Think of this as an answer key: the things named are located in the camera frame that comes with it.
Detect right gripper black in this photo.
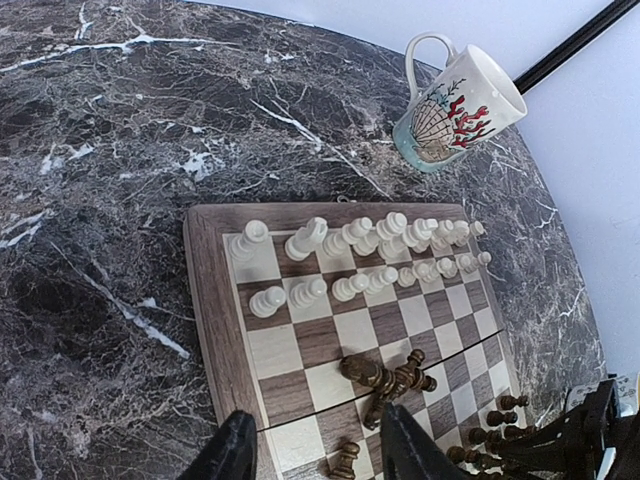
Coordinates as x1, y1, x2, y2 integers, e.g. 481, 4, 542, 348
499, 379, 639, 479

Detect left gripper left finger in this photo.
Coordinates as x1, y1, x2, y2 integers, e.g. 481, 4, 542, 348
178, 410, 258, 480

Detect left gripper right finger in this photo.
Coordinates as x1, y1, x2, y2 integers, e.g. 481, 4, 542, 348
380, 403, 468, 480

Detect wooden chess board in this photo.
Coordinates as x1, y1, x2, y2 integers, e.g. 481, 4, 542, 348
184, 203, 521, 479

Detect pile of dark chess pieces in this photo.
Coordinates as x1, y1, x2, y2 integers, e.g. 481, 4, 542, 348
316, 350, 438, 479

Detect white chess pieces row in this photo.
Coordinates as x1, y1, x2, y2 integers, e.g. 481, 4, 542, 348
230, 219, 496, 333

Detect seashell pattern mug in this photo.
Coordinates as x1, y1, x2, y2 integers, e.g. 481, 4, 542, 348
392, 32, 528, 173

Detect right black frame post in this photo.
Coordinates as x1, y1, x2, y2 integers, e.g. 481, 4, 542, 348
514, 0, 639, 95

